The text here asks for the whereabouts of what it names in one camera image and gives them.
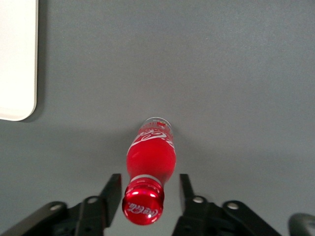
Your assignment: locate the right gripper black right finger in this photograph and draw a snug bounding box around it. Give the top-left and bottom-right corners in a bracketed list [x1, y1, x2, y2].
[171, 174, 283, 236]

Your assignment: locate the red coke bottle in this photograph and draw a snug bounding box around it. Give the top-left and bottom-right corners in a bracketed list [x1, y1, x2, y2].
[122, 117, 177, 226]

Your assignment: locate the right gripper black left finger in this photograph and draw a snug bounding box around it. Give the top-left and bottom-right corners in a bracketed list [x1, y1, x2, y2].
[0, 174, 123, 236]

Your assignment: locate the white plastic tray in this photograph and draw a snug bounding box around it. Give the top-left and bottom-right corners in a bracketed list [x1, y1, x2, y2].
[0, 0, 39, 122]

